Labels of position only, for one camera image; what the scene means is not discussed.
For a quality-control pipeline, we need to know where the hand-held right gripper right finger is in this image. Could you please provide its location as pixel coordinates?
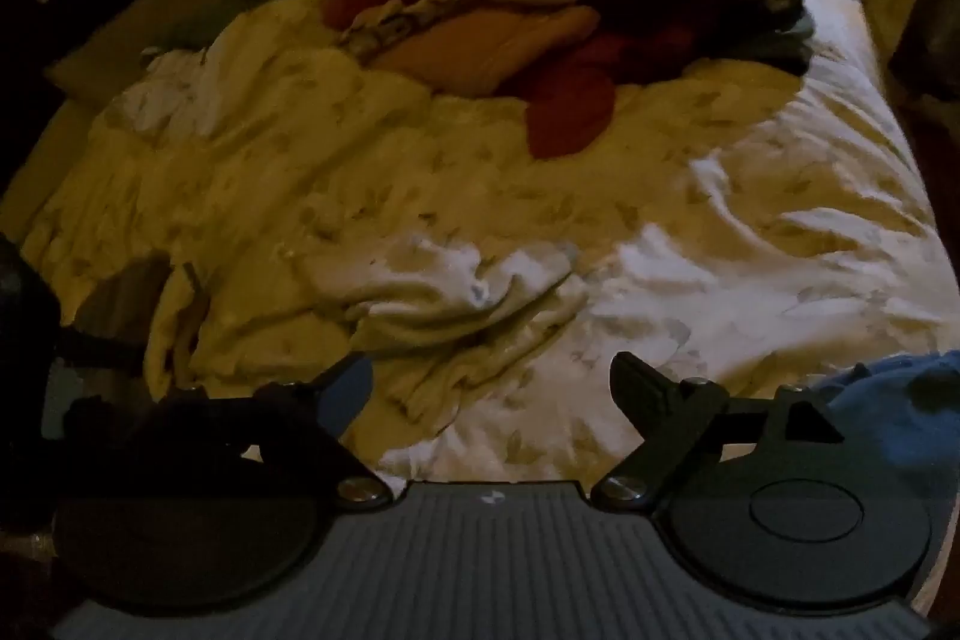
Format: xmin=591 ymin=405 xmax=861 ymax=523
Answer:
xmin=591 ymin=351 xmax=848 ymax=510

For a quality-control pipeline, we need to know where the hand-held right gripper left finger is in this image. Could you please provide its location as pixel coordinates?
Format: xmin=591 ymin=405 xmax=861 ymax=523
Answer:
xmin=136 ymin=353 xmax=392 ymax=507

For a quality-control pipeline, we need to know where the white small garment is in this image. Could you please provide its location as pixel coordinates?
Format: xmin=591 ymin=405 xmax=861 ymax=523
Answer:
xmin=296 ymin=235 xmax=593 ymax=427

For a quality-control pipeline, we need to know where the floral bed sheet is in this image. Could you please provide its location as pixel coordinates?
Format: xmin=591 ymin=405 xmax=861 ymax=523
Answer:
xmin=22 ymin=0 xmax=955 ymax=485

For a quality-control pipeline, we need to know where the blue cloth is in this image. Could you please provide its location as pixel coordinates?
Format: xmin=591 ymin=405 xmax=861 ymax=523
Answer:
xmin=816 ymin=349 xmax=960 ymax=507

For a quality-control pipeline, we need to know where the white cloth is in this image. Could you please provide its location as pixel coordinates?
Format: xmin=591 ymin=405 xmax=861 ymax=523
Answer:
xmin=105 ymin=47 xmax=226 ymax=146

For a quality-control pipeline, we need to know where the cream crumpled cloth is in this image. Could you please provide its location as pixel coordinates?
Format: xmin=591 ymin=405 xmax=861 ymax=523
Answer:
xmin=90 ymin=0 xmax=432 ymax=236

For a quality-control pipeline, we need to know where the red garment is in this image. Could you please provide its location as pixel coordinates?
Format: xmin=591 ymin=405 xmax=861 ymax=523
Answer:
xmin=324 ymin=0 xmax=702 ymax=161

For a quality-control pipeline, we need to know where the olive pillow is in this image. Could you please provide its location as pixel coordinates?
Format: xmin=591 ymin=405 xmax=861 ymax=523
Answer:
xmin=45 ymin=0 xmax=252 ymax=109

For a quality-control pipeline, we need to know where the orange pillow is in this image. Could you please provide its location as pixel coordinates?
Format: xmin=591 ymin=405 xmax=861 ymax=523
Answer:
xmin=371 ymin=4 xmax=605 ymax=95

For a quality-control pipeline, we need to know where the grey-green garment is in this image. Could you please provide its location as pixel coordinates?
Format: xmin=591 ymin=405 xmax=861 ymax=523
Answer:
xmin=739 ymin=6 xmax=818 ymax=75

